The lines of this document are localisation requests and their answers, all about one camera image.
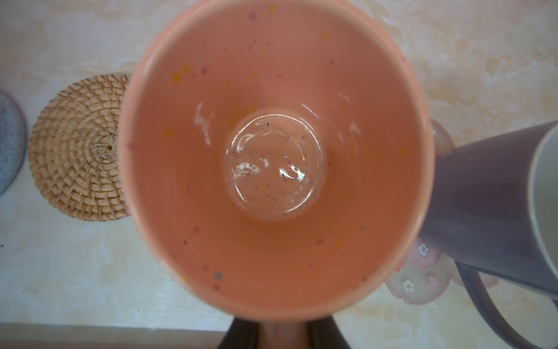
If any peach orange mug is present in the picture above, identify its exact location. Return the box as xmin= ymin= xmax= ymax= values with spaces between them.
xmin=117 ymin=1 xmax=434 ymax=348

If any translucent white tray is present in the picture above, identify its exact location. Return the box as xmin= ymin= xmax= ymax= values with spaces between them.
xmin=1 ymin=323 xmax=225 ymax=348

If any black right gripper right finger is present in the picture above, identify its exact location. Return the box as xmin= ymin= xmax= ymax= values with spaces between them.
xmin=308 ymin=316 xmax=350 ymax=349

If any round grey felt coaster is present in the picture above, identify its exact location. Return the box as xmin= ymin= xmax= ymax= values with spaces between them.
xmin=1 ymin=90 xmax=28 ymax=195

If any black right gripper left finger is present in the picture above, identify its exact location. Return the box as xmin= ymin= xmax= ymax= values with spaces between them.
xmin=217 ymin=318 xmax=260 ymax=349

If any round woven rattan coaster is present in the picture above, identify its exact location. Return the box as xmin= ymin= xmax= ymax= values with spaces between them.
xmin=28 ymin=74 xmax=129 ymax=222

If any white lilac handled mug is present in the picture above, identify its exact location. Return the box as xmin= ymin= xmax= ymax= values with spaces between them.
xmin=420 ymin=122 xmax=557 ymax=348

